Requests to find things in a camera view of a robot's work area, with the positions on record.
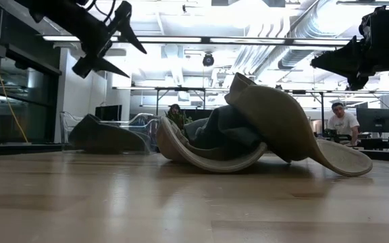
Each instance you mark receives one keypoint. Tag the black-framed desk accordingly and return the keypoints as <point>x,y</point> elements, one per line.
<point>322,101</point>

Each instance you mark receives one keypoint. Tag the black monitor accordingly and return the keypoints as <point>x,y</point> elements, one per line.
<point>376,119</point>
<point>108,113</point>

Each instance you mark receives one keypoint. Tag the grey-olive cloth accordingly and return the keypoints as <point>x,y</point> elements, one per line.
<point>275,114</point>

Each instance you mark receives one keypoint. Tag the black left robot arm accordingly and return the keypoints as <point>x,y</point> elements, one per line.
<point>66,17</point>

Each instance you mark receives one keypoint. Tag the grey cap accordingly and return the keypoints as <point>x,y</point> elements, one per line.
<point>106,138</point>
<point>228,130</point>

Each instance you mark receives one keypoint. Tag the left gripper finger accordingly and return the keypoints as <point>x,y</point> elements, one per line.
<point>128,27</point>
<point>110,67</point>

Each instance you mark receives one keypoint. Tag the black aluminium table frame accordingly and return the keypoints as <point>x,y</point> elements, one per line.
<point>19,149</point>

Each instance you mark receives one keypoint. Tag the black round ceiling device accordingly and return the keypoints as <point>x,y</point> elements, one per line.
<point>208,60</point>

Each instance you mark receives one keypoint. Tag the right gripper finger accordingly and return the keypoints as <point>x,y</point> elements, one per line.
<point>358,82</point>
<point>343,59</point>

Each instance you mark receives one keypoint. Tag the tan cap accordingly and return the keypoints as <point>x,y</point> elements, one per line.
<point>211,165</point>

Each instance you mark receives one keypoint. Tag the clear plastic bin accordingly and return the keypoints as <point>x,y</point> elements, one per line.
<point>64,128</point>

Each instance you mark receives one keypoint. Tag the black crossbar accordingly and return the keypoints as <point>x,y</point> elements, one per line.
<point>204,40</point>

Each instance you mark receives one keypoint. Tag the person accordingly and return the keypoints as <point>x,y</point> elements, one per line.
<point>174,108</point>
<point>343,124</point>

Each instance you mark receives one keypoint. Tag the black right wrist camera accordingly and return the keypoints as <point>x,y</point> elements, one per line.
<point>380,20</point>

